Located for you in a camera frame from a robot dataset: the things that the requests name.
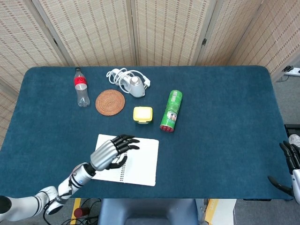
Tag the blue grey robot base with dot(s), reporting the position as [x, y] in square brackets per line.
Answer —
[147, 211]

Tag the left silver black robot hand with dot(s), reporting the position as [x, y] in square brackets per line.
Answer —
[105, 154]

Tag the round woven rattan coaster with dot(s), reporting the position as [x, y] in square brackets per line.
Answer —
[110, 102]

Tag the white power strip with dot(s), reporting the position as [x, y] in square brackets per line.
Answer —
[291, 70]

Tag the white sneaker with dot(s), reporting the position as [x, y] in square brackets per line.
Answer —
[294, 139]

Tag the black metal screen hinge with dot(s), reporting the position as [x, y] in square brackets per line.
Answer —
[204, 42]

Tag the yellow small container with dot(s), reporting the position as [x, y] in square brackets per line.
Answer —
[142, 114]

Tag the woven bamboo folding screen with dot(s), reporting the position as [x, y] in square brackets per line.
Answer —
[150, 30]

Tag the yellow cardboard box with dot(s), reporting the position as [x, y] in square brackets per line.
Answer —
[219, 211]

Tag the red emergency stop button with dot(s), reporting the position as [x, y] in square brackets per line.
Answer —
[79, 212]

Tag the white handheld garment steamer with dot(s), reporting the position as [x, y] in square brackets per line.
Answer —
[134, 85]

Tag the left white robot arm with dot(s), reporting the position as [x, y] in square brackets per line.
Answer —
[47, 194]

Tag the green cylindrical snack pack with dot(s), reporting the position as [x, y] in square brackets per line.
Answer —
[171, 110]

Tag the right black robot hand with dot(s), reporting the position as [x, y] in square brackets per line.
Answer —
[289, 164]

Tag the clear plastic bottle red label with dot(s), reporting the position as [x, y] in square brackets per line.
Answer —
[81, 90]

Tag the spiral-bound kraft cover notebook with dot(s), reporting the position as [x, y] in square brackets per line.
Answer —
[140, 161]

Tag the dark blue table cloth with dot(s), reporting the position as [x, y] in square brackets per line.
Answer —
[211, 152]

